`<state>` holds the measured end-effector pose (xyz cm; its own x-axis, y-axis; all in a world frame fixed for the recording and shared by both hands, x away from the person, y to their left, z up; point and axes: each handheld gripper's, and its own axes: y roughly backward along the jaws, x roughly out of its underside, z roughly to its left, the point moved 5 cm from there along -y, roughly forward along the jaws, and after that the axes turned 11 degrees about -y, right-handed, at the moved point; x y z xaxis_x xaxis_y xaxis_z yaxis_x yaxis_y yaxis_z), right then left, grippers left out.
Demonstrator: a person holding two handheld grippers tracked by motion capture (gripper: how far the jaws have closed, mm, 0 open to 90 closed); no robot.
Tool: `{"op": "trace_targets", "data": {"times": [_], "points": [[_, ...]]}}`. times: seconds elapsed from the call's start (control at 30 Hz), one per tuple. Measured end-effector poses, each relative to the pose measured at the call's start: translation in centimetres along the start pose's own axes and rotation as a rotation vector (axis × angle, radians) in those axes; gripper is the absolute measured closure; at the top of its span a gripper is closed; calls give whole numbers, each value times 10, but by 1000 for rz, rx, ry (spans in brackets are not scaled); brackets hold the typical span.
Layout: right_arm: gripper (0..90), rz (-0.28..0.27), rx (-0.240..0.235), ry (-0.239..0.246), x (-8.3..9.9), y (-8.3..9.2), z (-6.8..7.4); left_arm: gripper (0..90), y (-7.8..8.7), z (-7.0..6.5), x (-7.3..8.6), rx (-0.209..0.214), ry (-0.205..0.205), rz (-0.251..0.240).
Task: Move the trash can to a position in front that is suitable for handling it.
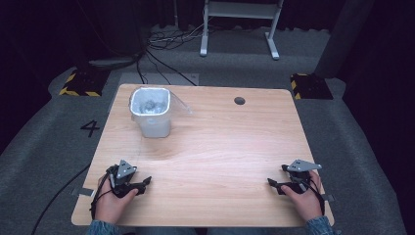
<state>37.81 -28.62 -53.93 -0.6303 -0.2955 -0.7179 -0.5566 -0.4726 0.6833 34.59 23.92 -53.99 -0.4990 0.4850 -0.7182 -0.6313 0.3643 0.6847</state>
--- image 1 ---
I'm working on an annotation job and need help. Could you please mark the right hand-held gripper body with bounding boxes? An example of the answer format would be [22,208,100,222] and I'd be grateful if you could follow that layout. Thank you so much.
[281,158,323,195]

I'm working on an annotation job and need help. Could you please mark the white plastic trash bin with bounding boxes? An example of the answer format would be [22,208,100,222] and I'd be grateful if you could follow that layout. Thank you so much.
[129,86,173,139]

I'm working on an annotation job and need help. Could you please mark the clear plastic bin liner bag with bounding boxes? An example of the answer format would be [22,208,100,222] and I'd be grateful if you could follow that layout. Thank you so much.
[129,85,194,123]

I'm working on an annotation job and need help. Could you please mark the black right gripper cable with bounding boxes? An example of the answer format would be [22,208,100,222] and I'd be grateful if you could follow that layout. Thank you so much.
[301,177,326,217]

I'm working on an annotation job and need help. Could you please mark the yellow-black striped base plate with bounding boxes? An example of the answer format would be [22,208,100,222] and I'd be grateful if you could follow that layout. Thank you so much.
[290,72,335,101]
[58,68,111,98]

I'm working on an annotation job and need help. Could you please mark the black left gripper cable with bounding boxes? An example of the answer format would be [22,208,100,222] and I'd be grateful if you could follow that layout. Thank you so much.
[30,163,114,235]

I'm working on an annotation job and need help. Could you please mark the white metal stand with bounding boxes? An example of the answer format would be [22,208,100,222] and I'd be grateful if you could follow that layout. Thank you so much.
[199,0,285,61]

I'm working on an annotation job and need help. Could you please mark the person's right hand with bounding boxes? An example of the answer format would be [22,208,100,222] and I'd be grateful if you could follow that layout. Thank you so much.
[280,169,325,223]

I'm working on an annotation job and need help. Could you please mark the person's left hand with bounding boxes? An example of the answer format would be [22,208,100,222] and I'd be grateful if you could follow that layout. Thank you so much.
[93,173,140,226]

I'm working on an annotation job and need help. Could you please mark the dark stand base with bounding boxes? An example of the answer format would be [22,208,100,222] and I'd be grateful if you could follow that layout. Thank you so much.
[87,56,145,71]

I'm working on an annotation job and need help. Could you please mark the grey pillar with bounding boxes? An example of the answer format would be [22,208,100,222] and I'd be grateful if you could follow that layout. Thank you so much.
[313,0,375,79]

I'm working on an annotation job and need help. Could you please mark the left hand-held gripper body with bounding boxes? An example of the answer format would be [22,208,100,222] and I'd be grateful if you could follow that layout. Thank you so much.
[105,159,138,199]

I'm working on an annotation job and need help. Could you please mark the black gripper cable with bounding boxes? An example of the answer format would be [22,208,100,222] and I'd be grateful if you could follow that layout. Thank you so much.
[301,177,326,217]
[30,163,114,235]

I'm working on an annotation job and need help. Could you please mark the bundle of floor cables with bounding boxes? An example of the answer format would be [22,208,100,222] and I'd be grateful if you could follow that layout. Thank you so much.
[135,23,214,87]

